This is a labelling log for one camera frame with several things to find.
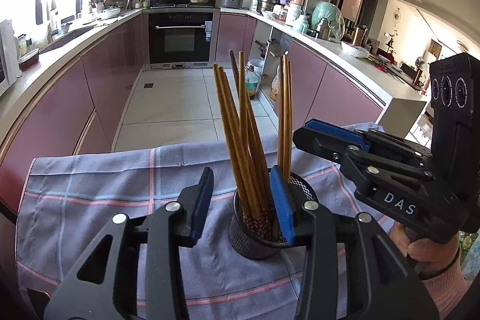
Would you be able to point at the black built-in oven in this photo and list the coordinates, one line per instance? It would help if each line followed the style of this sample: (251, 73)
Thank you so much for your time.
(180, 39)

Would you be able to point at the wall clock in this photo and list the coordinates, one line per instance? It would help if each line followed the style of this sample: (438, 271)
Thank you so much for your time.
(397, 15)

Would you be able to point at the kitchen sink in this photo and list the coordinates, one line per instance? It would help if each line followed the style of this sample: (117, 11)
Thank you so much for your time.
(67, 39)

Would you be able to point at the bundle of wooden chopsticks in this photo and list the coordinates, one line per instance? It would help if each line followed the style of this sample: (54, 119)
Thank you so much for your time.
(242, 162)

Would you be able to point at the pink base cabinets by window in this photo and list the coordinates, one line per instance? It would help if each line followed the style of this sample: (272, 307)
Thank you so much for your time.
(63, 102)

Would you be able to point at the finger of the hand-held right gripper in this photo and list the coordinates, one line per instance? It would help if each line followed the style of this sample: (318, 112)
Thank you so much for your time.
(322, 145)
(337, 130)

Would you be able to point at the white toaster oven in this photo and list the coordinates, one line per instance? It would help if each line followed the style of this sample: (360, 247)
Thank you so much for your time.
(7, 57)

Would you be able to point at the framed wall picture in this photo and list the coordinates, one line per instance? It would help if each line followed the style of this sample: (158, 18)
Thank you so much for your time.
(353, 2)

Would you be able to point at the white bowl of greens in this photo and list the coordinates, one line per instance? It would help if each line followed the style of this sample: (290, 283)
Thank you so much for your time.
(108, 13)

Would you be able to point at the dark red bowl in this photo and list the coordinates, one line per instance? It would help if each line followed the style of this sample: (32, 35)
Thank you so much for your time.
(28, 60)

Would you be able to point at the printed plastic bag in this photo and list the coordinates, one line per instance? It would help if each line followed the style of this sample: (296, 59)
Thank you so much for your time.
(469, 256)

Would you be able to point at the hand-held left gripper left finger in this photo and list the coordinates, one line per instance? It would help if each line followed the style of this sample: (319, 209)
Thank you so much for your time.
(200, 207)

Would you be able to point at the white plastic bag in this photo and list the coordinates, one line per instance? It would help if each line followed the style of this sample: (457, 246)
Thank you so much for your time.
(355, 50)

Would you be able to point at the grey plaid cloth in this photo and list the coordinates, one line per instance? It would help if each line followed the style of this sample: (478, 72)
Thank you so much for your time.
(112, 192)

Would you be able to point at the green fan in plastic bag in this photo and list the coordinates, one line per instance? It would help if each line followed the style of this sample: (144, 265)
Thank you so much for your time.
(328, 18)

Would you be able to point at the person's right forearm pink sleeve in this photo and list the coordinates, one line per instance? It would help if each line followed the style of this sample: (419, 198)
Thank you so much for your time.
(446, 293)

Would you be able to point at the steel stock pot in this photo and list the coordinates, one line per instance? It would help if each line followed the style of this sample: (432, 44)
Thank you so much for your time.
(269, 4)

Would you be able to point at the person's right hand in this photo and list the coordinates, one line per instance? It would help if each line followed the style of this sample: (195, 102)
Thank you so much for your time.
(427, 251)

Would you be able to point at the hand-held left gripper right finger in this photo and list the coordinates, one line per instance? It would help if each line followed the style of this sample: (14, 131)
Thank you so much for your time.
(281, 207)

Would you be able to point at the steel thermos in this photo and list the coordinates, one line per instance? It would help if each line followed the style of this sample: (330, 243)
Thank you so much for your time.
(321, 28)

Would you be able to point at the cooking oil bottle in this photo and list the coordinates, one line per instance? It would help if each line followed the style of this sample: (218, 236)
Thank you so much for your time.
(251, 84)

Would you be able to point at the black mesh utensil holder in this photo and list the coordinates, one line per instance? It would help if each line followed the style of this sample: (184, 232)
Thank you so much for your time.
(243, 241)

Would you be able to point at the pink base cabinets with open bay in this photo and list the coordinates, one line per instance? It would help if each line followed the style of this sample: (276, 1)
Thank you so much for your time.
(337, 95)

